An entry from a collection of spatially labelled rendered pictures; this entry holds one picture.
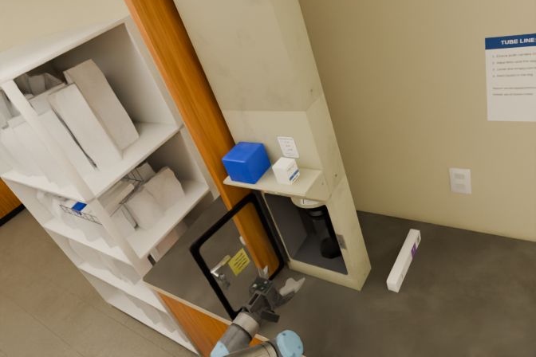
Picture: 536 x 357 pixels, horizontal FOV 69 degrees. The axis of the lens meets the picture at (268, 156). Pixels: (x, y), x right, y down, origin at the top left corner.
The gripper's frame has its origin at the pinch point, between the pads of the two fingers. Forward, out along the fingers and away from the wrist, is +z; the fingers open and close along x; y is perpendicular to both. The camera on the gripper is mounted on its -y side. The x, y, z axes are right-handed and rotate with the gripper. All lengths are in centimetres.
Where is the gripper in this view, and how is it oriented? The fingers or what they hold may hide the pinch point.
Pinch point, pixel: (286, 272)
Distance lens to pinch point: 135.9
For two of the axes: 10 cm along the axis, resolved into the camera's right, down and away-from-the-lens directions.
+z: 5.4, -5.8, 6.1
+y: -3.1, -8.1, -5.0
